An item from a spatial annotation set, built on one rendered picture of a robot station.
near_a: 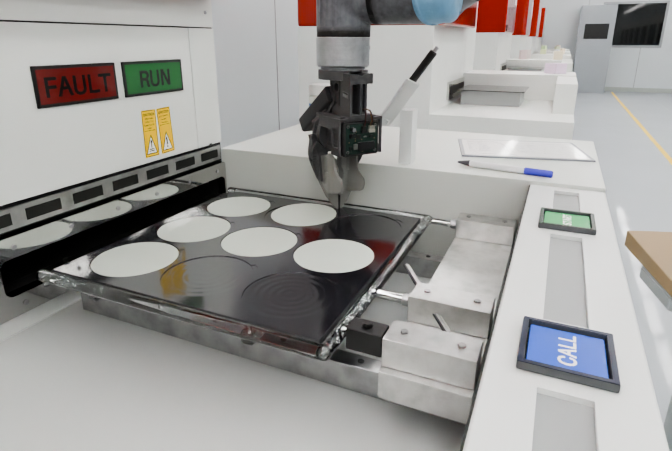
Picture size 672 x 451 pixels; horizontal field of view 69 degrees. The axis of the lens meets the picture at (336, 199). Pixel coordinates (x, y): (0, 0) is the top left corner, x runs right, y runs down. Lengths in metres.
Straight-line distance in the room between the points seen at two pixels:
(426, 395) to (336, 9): 0.48
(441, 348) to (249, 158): 0.56
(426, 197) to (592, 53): 12.16
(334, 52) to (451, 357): 0.43
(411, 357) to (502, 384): 0.13
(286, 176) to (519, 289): 0.52
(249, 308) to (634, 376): 0.33
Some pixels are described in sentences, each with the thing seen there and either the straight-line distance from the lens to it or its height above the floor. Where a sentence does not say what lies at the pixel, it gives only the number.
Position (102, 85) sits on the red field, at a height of 1.10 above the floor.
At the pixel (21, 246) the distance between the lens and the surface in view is 0.67.
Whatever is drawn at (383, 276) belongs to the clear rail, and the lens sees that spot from 0.55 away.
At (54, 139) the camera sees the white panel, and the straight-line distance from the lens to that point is 0.69.
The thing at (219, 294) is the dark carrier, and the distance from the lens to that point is 0.53.
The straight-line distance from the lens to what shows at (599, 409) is 0.32.
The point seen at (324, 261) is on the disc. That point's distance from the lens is 0.59.
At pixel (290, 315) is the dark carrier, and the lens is 0.49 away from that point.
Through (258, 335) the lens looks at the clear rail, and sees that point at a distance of 0.46.
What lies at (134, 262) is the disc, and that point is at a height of 0.90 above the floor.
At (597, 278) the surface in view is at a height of 0.96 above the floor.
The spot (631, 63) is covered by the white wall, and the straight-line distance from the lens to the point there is 13.69.
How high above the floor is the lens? 1.15
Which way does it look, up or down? 18 degrees down
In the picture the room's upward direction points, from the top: straight up
